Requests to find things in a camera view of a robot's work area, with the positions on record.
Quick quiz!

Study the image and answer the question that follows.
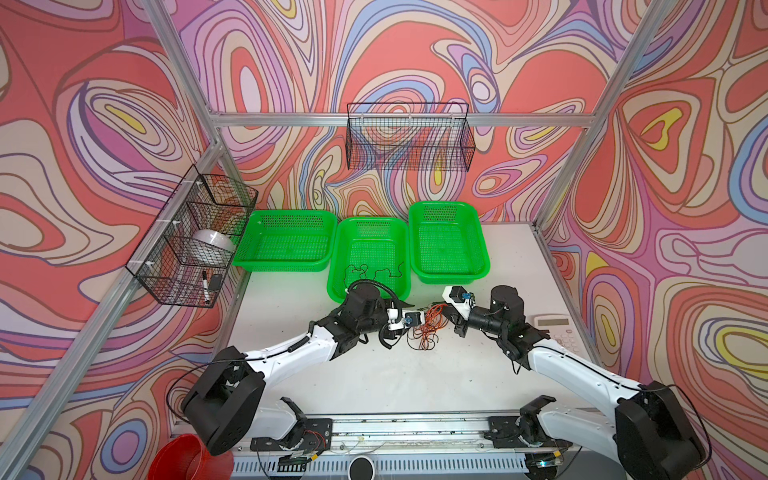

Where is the orange cable bundle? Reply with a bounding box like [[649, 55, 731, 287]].
[[405, 302, 452, 353]]

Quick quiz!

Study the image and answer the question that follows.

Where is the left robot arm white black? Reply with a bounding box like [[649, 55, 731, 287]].
[[181, 280, 426, 456]]

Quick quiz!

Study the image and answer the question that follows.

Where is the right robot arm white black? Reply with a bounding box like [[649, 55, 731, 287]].
[[443, 285, 711, 479]]

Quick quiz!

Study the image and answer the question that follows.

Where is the right green plastic basket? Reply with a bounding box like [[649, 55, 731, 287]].
[[408, 201, 491, 285]]

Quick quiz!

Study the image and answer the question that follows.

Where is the green plastic basket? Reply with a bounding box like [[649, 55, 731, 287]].
[[326, 217, 411, 303], [408, 201, 491, 285], [232, 210, 338, 272]]

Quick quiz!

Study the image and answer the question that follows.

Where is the middle green plastic basket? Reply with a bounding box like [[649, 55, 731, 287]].
[[326, 217, 411, 303]]

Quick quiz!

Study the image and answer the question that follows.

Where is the white pink calculator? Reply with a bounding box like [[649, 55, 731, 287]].
[[531, 314, 588, 358]]

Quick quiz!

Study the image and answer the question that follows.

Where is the left green plastic basket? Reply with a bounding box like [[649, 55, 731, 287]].
[[232, 210, 338, 272]]

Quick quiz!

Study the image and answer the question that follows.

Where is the red bucket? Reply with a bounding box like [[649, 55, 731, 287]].
[[148, 434, 234, 480]]

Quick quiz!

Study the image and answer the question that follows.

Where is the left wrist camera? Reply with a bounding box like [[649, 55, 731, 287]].
[[387, 308, 425, 331]]

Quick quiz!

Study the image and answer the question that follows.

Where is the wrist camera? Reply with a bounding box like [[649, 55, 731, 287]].
[[387, 308, 425, 331], [442, 286, 475, 319]]

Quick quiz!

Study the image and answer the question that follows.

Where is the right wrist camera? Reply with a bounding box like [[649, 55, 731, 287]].
[[442, 286, 475, 319]]

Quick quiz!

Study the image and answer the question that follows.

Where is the aluminium rail front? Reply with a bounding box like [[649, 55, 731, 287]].
[[170, 410, 643, 454]]

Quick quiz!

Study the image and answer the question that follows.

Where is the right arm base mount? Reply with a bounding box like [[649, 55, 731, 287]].
[[483, 415, 573, 450]]

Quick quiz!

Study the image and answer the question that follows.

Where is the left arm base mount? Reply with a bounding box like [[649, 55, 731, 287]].
[[250, 418, 333, 454]]

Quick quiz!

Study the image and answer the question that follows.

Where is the black wire basket back wall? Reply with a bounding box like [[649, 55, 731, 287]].
[[345, 100, 476, 172]]

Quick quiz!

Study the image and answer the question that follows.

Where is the black wire basket wall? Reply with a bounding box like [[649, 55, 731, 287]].
[[345, 100, 476, 172], [126, 166, 258, 308]]

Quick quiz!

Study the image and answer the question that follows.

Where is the black wire basket left wall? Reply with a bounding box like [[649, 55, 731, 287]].
[[126, 166, 258, 308]]

